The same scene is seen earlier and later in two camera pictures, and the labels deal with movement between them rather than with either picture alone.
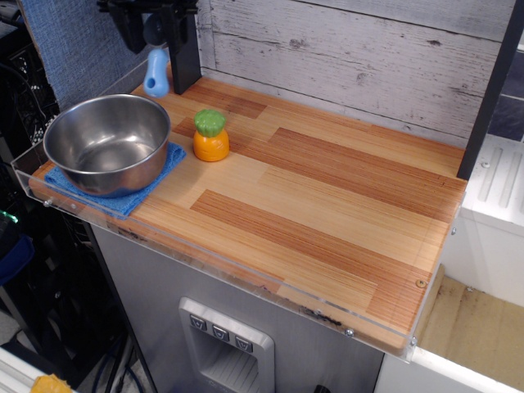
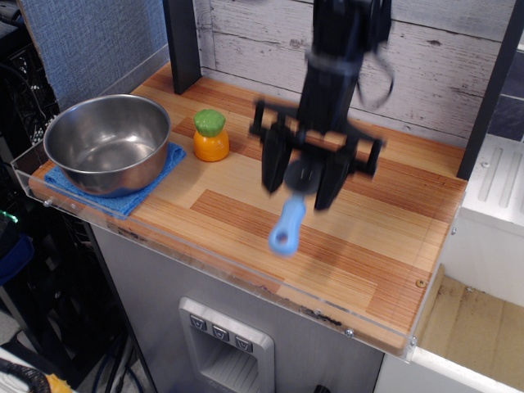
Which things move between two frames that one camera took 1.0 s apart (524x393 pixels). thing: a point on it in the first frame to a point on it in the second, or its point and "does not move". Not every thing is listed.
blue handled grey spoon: [156, 83] to [302, 177]
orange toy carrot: [211, 142] does not move
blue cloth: [121, 205] does not move
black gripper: [129, 18] to [320, 123]
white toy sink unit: [472, 335] does not move
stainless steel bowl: [110, 144] does not move
